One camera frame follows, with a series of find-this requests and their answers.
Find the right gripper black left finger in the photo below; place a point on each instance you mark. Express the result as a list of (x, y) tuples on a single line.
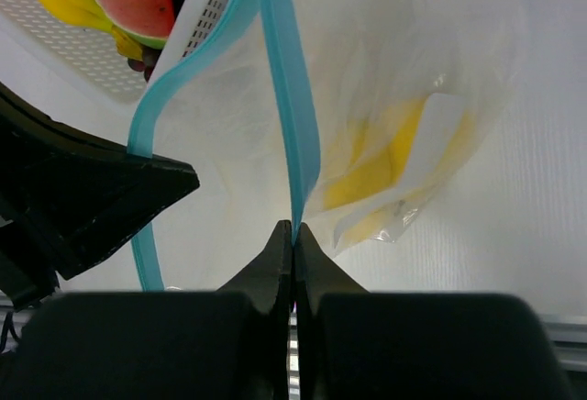
[(267, 279)]

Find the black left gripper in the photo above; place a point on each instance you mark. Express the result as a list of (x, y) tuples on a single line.
[(70, 200)]

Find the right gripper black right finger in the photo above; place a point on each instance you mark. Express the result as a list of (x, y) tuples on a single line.
[(316, 275)]

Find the yellow pear toy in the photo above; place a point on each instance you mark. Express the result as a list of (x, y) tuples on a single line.
[(394, 165)]

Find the clear zip bag teal zipper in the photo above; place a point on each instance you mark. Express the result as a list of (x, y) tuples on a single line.
[(272, 97)]

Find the white perforated plastic basket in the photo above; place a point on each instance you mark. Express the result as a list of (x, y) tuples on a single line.
[(87, 58)]

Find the dark grape bunch toy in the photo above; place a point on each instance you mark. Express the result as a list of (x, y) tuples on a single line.
[(146, 64)]

